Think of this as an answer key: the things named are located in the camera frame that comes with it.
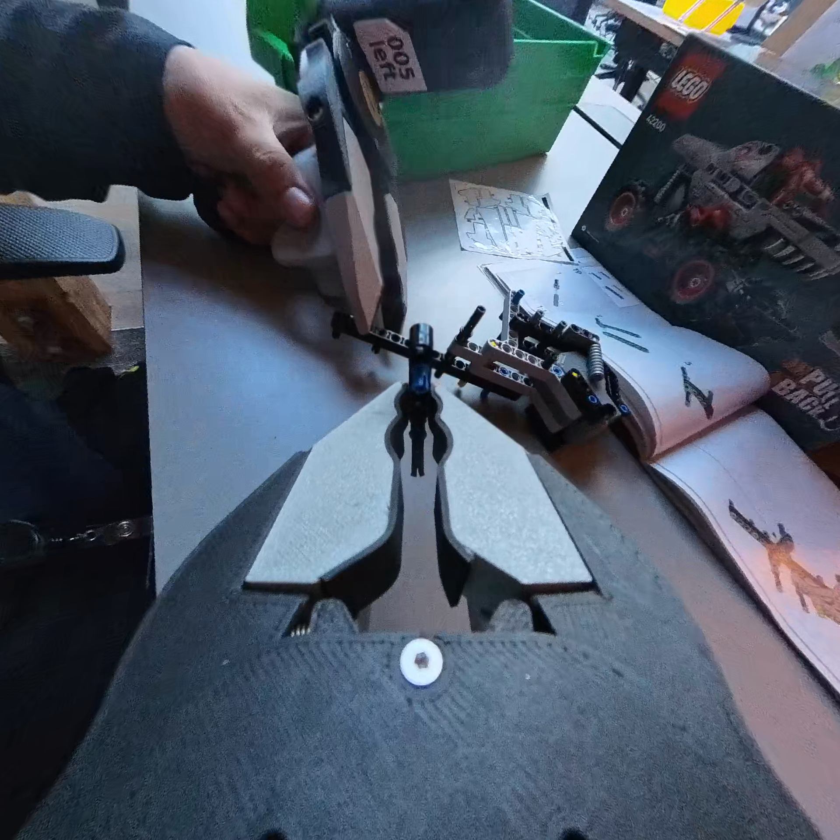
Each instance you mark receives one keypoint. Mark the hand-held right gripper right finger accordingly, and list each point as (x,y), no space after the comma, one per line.
(505,518)

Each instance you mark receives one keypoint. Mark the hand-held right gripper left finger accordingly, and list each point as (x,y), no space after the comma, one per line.
(328,518)

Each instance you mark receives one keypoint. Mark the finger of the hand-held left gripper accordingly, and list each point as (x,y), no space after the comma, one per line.
(364,249)

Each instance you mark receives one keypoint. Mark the black lego axle pin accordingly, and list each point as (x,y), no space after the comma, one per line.
(420,367)

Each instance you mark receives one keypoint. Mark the grey and black lego assembly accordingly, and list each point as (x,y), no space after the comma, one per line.
(512,361)

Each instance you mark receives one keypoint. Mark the person's left forearm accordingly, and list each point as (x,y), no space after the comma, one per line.
(79,92)

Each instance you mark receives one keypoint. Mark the open lego instruction booklet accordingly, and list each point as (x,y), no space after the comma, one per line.
(682,394)

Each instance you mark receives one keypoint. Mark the dark lego set box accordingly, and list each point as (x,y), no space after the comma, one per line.
(722,197)

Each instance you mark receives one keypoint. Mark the person's left hand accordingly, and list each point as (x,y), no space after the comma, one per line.
(229,131)

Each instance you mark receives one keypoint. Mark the green plastic bin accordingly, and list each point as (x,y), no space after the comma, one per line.
(479,111)

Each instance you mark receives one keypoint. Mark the white sticker sheet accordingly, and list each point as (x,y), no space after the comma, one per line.
(505,220)

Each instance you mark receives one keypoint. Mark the yellow plastic bin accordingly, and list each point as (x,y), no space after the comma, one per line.
(702,13)

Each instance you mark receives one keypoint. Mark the person's dark trousers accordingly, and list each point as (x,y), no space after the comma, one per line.
(65,656)

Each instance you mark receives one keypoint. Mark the black chair armrest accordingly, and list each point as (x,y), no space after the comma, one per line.
(52,239)

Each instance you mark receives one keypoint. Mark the background wooden table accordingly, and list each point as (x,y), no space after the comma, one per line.
(781,33)

